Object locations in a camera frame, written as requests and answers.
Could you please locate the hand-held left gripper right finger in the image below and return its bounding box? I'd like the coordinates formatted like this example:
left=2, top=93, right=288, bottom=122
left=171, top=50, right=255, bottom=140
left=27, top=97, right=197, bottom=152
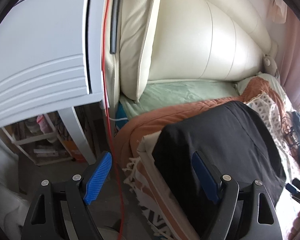
left=192, top=151, right=283, bottom=240

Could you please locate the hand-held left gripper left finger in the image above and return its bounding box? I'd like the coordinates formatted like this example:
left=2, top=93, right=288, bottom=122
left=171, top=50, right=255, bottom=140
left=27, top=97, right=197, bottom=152
left=21, top=151, right=112, bottom=240

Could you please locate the black shirt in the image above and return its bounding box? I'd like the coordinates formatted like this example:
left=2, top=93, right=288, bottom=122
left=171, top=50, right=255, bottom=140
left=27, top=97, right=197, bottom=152
left=152, top=101, right=287, bottom=240

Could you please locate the orange bag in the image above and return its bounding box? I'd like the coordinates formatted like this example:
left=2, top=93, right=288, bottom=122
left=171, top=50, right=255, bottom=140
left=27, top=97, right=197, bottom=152
left=62, top=140, right=87, bottom=163

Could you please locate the folded cream cloth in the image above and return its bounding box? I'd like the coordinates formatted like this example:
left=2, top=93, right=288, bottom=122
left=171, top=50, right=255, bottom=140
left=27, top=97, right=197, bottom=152
left=137, top=132, right=200, bottom=240

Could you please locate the orange and beige duvet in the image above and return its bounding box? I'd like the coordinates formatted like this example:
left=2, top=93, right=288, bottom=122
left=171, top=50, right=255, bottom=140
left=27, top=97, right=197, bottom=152
left=114, top=76, right=288, bottom=155

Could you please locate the patterned white blanket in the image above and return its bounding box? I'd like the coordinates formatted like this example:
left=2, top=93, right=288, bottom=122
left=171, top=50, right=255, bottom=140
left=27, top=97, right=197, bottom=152
left=122, top=92, right=300, bottom=240

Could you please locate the mint green bed sheet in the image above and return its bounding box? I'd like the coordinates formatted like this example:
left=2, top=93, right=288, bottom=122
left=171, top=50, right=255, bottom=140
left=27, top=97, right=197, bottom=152
left=120, top=80, right=240, bottom=120

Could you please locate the pale green pillow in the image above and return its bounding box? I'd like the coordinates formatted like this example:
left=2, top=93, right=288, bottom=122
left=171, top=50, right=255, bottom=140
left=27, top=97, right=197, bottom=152
left=236, top=73, right=287, bottom=98

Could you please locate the pink curtain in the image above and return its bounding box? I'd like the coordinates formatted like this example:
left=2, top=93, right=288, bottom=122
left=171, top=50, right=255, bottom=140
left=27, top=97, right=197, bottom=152
left=277, top=5, right=300, bottom=110

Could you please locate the grey stuffed toy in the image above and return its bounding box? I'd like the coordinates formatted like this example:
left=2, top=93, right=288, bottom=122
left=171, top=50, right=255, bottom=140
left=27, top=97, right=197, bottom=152
left=262, top=54, right=278, bottom=74

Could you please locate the cream leather headboard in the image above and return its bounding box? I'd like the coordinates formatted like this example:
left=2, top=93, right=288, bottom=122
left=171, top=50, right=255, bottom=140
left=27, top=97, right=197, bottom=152
left=107, top=0, right=279, bottom=105

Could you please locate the white ribbed nightstand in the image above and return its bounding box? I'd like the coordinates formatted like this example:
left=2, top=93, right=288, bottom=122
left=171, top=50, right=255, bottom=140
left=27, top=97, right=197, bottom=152
left=0, top=0, right=115, bottom=165

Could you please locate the cream leather side cushion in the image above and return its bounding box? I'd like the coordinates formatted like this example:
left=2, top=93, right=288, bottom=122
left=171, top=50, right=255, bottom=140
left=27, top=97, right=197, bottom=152
left=119, top=0, right=163, bottom=103

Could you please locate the hanging cream cloth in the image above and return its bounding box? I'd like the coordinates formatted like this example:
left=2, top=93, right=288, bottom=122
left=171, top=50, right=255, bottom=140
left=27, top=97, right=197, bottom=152
left=272, top=0, right=288, bottom=24

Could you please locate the red cable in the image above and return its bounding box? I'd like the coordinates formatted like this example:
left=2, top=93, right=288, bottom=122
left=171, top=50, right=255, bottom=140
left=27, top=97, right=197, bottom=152
left=101, top=0, right=127, bottom=240

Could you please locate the black cable strip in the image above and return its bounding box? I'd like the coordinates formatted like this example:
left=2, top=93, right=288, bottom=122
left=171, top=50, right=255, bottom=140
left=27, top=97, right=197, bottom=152
left=110, top=0, right=120, bottom=54

